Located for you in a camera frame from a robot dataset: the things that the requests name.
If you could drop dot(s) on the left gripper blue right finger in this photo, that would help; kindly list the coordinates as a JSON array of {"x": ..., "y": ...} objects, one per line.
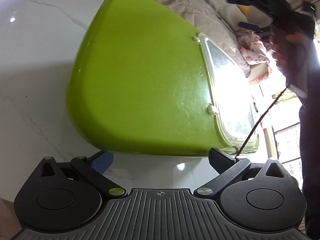
[{"x": 230, "y": 170}]

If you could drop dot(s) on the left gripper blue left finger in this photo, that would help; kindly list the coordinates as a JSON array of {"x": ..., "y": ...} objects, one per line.
[{"x": 91, "y": 169}]

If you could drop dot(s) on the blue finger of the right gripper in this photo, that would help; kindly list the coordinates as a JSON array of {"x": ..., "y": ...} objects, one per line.
[
  {"x": 253, "y": 27},
  {"x": 245, "y": 3}
]

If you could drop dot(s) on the person right hand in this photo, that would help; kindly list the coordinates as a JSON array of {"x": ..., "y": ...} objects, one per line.
[{"x": 293, "y": 60}]

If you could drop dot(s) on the pink floral blanket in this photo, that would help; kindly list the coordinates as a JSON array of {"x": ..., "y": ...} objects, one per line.
[{"x": 251, "y": 48}]

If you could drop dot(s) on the beige sofa cover sheet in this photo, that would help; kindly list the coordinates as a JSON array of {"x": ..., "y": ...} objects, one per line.
[{"x": 217, "y": 19}]

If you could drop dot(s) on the beige sofa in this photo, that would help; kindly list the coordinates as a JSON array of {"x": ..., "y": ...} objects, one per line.
[{"x": 259, "y": 72}]

